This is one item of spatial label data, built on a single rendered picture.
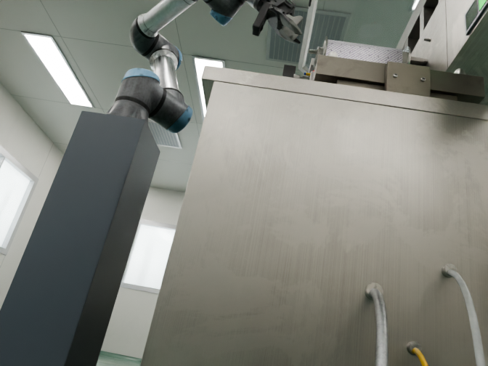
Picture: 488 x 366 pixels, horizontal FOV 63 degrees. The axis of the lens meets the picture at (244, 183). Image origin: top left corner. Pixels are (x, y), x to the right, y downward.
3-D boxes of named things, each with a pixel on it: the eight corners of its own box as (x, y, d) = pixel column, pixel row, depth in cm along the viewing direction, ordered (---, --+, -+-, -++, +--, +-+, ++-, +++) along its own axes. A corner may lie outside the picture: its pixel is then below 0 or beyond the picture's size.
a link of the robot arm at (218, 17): (199, 4, 146) (218, -21, 143) (221, 25, 153) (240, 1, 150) (205, 9, 140) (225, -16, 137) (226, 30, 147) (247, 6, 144)
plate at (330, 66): (306, 110, 112) (308, 93, 114) (453, 132, 109) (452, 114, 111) (315, 72, 97) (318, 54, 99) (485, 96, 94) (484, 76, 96)
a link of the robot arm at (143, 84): (107, 102, 132) (120, 70, 137) (141, 123, 141) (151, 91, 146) (126, 91, 124) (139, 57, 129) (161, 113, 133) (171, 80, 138)
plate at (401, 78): (383, 103, 93) (385, 66, 98) (427, 110, 93) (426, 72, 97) (386, 96, 91) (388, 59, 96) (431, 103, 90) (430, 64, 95)
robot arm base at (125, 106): (92, 115, 122) (102, 89, 126) (109, 141, 136) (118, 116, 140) (139, 122, 120) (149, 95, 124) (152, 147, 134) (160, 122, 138)
